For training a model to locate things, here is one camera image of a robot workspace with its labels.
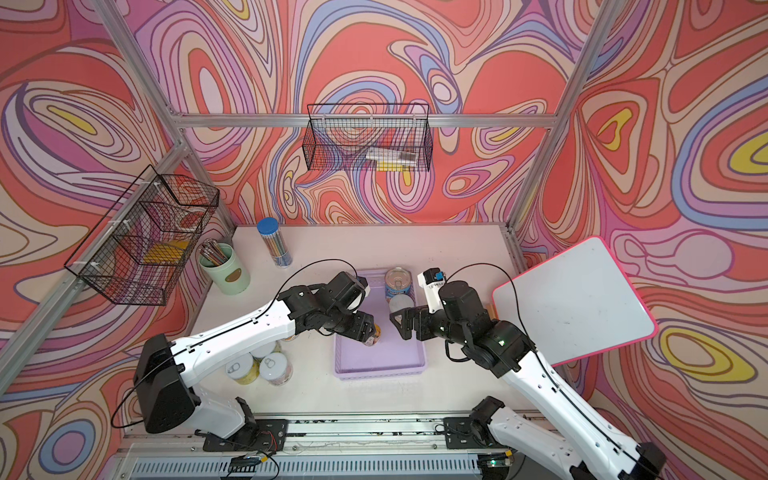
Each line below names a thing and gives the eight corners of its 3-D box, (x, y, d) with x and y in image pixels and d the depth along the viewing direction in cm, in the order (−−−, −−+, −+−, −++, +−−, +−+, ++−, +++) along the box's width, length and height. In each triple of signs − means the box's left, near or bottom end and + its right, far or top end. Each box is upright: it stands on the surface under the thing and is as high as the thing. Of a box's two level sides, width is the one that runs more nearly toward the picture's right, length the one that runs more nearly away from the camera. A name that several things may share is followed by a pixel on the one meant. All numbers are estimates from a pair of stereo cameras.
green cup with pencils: (218, 296, 102) (191, 264, 88) (228, 272, 109) (205, 239, 95) (246, 296, 102) (224, 264, 88) (255, 272, 109) (235, 239, 95)
